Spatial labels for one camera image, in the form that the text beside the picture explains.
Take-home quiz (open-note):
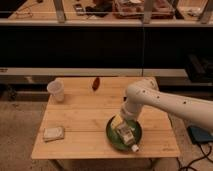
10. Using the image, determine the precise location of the red tray on shelf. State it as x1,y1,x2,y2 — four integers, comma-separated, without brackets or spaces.
113,0,174,19

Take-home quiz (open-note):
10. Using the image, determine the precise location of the white sponge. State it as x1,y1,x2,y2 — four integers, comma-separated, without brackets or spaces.
43,127,64,142

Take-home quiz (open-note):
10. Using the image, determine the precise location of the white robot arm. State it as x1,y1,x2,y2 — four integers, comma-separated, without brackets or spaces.
119,78,213,131

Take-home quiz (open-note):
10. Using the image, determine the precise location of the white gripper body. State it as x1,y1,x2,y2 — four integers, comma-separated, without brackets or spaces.
120,101,139,121

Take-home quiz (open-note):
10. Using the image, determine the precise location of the black device on shelf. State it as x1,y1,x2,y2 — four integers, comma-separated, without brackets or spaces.
73,4,85,16

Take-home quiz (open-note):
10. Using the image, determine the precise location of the green plate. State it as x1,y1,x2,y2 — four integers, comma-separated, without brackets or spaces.
106,115,142,152

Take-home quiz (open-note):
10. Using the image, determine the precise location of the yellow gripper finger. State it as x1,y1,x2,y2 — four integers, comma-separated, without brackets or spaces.
111,115,123,129

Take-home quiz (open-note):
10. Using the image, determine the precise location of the small brown red object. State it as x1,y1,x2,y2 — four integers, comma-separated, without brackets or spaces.
92,77,100,91

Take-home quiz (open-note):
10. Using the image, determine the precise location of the black cable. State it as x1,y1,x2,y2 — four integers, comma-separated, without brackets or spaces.
175,142,213,171

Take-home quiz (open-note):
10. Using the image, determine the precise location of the plastic bottle with label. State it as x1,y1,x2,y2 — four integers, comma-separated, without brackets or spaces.
116,122,139,152

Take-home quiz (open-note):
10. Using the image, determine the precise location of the wooden table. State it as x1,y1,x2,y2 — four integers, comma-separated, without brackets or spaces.
30,76,181,171

